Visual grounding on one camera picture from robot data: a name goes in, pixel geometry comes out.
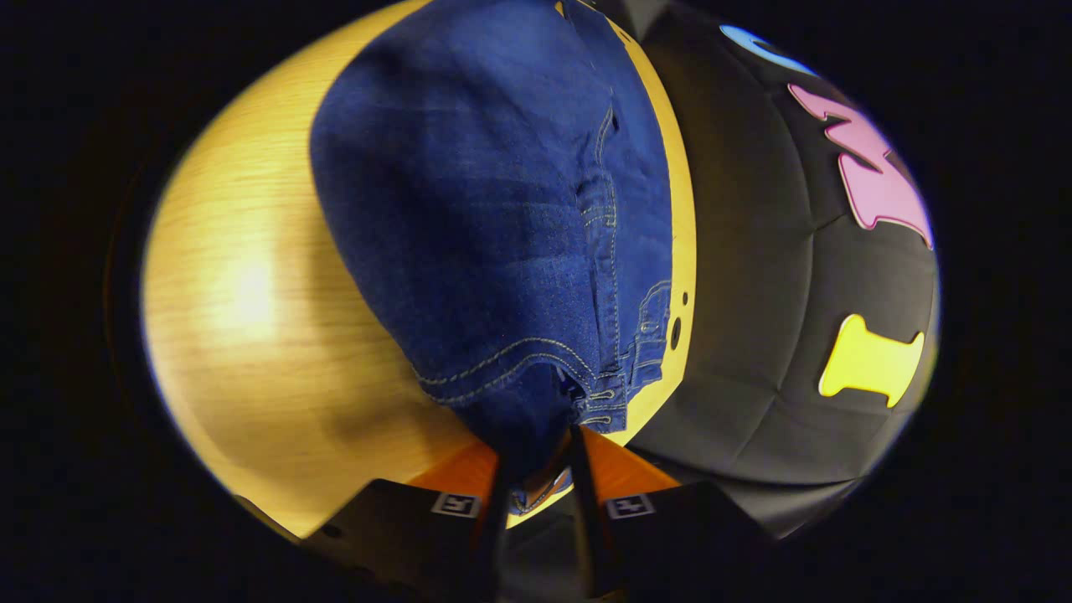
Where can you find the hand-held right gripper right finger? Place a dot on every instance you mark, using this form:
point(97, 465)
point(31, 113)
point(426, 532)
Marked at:
point(670, 544)

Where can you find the blue denim jeans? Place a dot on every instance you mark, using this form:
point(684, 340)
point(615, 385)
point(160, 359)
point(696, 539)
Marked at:
point(502, 209)

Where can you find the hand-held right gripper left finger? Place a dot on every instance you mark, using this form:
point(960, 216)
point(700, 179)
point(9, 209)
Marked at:
point(402, 536)

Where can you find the black backdrop cloth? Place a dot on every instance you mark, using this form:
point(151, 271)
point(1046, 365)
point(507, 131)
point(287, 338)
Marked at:
point(754, 293)

